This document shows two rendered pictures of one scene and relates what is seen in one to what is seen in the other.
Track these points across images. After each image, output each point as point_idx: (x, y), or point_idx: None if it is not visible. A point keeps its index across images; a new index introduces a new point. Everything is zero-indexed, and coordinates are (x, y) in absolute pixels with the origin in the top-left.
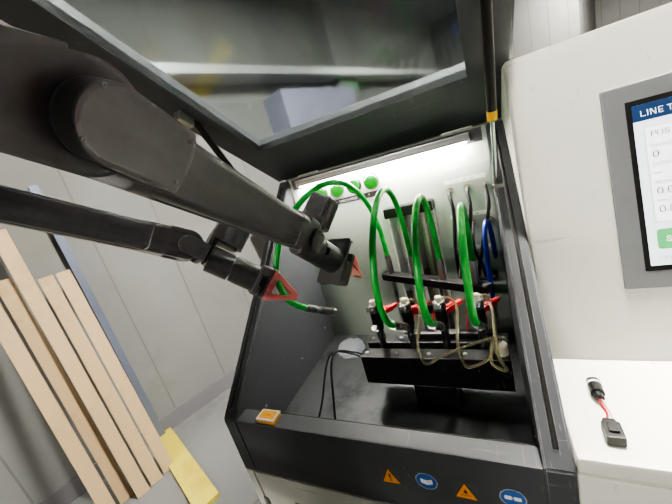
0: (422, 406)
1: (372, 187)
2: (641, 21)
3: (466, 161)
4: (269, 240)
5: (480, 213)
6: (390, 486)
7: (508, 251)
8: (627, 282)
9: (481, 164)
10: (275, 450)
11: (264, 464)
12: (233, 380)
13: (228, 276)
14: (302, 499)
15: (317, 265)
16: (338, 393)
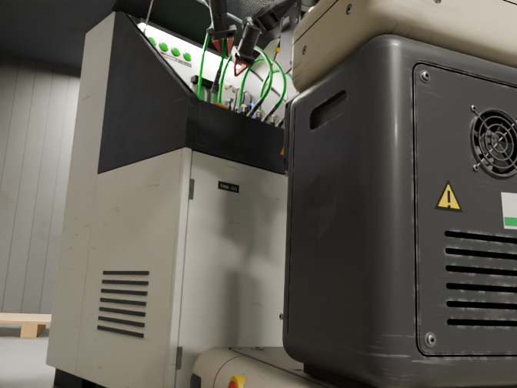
0: None
1: (188, 59)
2: None
3: (235, 78)
4: (271, 10)
5: (236, 108)
6: (281, 158)
7: (283, 102)
8: None
9: (241, 83)
10: (222, 128)
11: (207, 142)
12: (179, 82)
13: (225, 13)
14: (225, 176)
15: (251, 44)
16: None
